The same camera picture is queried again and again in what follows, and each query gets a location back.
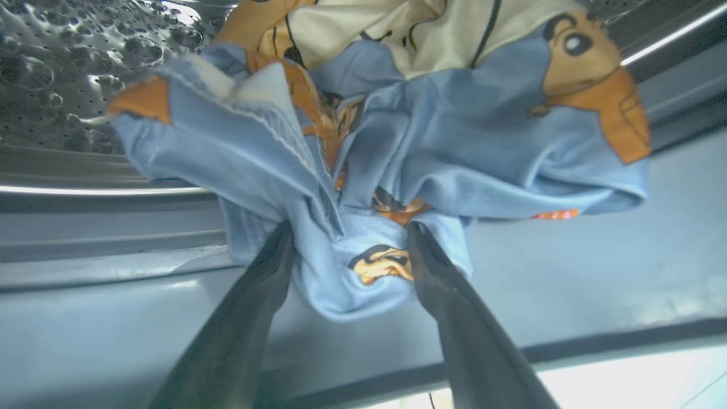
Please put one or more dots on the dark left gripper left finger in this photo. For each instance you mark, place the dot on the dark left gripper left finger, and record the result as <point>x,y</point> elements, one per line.
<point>233,335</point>

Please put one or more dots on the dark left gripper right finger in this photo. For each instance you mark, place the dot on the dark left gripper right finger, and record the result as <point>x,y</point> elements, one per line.
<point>471,341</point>

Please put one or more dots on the blue cartoon print garment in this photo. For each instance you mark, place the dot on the blue cartoon print garment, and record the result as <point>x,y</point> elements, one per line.
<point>454,147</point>

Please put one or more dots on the white front-load washing machine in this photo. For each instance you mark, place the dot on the white front-load washing machine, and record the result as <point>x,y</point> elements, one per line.
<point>568,272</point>

